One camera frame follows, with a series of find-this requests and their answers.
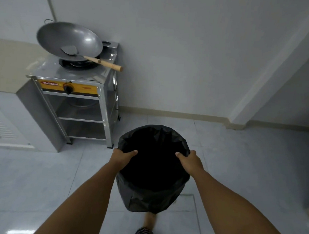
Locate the person's left forearm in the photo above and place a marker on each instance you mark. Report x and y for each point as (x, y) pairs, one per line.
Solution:
(81, 203)

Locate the person's right hand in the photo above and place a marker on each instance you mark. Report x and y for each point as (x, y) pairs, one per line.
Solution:
(192, 162)

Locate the person's left hand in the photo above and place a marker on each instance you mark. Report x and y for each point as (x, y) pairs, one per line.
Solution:
(119, 157)

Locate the person's left thumb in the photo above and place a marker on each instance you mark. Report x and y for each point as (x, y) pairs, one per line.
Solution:
(130, 153)

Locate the person's right forearm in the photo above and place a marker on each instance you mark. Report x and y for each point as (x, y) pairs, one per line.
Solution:
(237, 215)

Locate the grey metal wok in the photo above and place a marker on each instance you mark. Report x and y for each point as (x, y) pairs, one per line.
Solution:
(69, 41)

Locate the person's right thumb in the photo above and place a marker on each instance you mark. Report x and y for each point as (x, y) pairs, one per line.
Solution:
(180, 155)

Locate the black trash bag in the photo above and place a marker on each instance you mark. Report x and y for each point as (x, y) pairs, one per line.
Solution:
(152, 171)

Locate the white louvered door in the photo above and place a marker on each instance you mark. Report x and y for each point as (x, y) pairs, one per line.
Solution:
(1, 125)

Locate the black stove control knob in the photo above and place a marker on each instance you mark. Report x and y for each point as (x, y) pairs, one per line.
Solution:
(68, 88)

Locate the person's leg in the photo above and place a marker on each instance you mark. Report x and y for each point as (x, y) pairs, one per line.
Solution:
(150, 220)

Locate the stainless steel gas stove stand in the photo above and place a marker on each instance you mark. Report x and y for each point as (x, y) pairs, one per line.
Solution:
(75, 98)

